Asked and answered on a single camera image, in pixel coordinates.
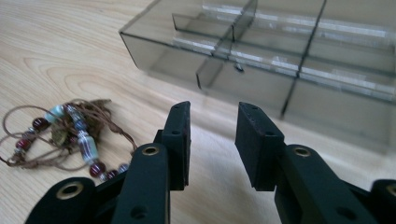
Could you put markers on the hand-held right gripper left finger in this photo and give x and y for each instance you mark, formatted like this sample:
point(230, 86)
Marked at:
point(174, 146)

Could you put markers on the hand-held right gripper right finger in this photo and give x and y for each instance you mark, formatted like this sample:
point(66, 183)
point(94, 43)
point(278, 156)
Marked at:
point(264, 149)

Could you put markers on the smoky clear plastic organizer box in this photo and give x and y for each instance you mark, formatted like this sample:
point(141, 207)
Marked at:
point(274, 59)

